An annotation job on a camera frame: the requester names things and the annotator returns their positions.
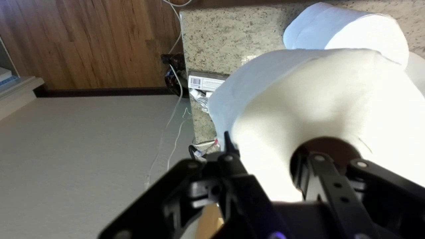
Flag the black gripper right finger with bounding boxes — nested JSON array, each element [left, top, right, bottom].
[[294, 151, 425, 239]]

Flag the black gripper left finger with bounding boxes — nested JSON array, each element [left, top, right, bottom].
[[98, 131, 290, 239]]

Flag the white tissue roll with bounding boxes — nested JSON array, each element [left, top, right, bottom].
[[207, 48, 425, 204], [283, 2, 410, 68]]

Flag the crumpled clear wrapper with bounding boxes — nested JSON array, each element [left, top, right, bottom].
[[190, 88, 218, 112]]

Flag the white toothpaste box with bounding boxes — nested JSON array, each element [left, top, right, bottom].
[[187, 72, 230, 92]]

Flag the black trash bin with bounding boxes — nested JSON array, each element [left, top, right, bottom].
[[161, 54, 186, 98]]

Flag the white power cable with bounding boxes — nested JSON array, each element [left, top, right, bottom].
[[161, 0, 194, 58], [148, 66, 190, 179]]

